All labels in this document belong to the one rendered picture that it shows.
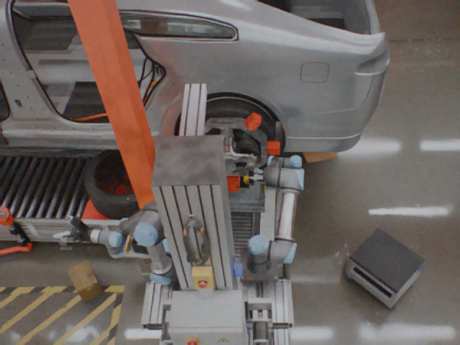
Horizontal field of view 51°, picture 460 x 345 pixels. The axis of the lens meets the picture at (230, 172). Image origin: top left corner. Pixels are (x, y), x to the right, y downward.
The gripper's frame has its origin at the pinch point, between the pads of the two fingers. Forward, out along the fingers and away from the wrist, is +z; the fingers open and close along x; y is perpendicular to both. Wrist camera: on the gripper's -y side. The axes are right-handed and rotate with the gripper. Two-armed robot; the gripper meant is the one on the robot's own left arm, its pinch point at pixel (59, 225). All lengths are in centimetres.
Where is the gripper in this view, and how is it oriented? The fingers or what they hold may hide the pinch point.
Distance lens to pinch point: 276.2
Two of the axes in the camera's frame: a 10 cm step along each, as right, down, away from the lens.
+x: 2.7, -6.4, 7.1
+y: 0.3, 7.5, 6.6
